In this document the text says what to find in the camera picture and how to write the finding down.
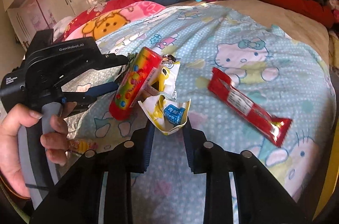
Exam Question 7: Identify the colourful candy packet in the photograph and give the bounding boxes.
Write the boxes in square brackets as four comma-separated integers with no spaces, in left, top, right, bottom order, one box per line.
[109,47,162,121]

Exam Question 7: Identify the yellow white torn wrapper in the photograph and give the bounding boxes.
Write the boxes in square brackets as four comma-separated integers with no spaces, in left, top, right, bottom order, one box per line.
[138,54,191,136]

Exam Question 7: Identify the yellow rimmed black trash bin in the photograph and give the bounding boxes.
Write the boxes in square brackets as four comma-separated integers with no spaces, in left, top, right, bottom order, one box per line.
[313,122,338,223]

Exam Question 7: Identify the person's left hand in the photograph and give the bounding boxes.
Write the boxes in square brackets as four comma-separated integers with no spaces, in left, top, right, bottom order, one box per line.
[0,102,78,199]

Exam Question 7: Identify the pink Pooh blanket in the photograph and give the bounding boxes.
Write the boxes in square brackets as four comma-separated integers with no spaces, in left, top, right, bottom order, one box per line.
[64,1,165,41]

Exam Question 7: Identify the small yellow pink wrapper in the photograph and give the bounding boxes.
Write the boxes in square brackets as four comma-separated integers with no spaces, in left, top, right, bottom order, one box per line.
[68,139,98,154]

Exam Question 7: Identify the red snack stick wrapper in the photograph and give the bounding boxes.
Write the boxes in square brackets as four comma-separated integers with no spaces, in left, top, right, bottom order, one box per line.
[207,68,292,148]

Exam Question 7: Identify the light blue Hello Kitty blanket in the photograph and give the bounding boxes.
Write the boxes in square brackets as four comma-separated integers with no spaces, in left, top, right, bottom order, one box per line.
[60,4,337,224]

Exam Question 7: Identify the yellow cartoon blanket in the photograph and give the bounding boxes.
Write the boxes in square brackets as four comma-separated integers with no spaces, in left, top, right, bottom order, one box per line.
[329,30,339,76]

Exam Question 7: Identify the red folded garment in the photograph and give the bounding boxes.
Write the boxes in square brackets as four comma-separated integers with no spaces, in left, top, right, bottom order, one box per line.
[260,0,336,29]

